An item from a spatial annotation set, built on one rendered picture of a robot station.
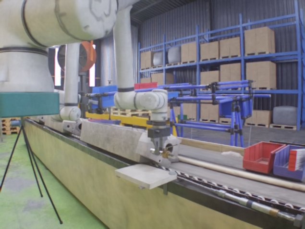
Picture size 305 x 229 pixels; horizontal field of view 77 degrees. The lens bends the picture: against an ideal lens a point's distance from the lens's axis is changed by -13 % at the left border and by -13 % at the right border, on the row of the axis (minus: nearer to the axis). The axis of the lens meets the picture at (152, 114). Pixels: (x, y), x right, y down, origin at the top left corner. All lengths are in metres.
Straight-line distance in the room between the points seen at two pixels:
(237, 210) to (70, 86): 1.15
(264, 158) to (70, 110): 1.43
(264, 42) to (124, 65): 9.83
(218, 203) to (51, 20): 0.95
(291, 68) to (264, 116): 2.86
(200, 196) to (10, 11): 1.04
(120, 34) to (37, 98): 0.62
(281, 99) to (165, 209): 10.72
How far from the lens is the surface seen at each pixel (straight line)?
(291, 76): 11.62
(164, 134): 1.20
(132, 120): 7.08
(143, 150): 1.31
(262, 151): 1.78
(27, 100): 0.57
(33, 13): 0.55
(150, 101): 1.02
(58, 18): 0.50
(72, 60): 1.44
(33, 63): 0.60
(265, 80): 10.39
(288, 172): 1.41
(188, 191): 1.15
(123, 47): 1.07
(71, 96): 1.41
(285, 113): 10.09
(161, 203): 1.34
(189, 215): 1.21
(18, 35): 0.61
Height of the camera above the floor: 1.22
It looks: 4 degrees down
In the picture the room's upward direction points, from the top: straight up
